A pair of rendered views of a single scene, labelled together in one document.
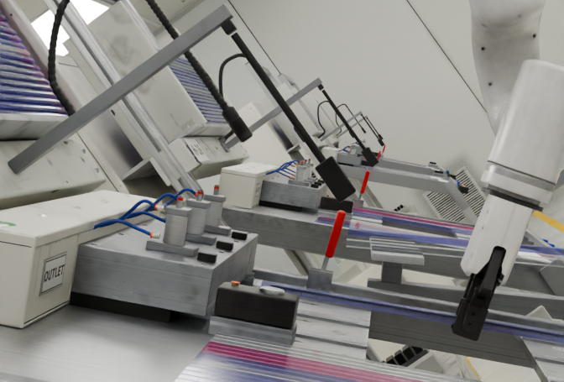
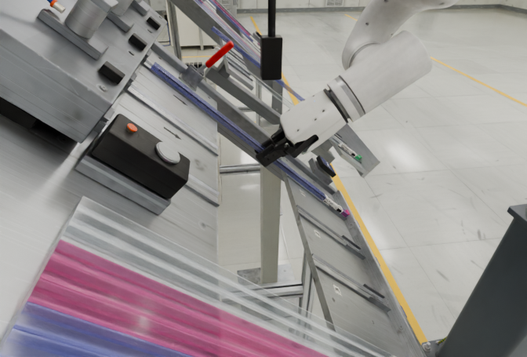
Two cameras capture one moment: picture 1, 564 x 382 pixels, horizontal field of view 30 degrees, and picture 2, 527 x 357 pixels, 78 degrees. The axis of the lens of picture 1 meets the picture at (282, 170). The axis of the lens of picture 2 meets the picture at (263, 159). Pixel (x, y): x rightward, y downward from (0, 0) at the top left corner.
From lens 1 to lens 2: 0.76 m
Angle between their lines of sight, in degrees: 37
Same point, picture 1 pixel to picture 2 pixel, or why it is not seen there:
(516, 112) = (383, 63)
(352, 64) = not seen: outside the picture
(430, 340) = (234, 138)
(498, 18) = not seen: outside the picture
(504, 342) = not seen: hidden behind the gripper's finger
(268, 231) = not seen: outside the picture
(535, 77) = (411, 50)
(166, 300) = (35, 106)
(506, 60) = (388, 16)
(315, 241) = (185, 5)
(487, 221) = (321, 118)
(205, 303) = (85, 132)
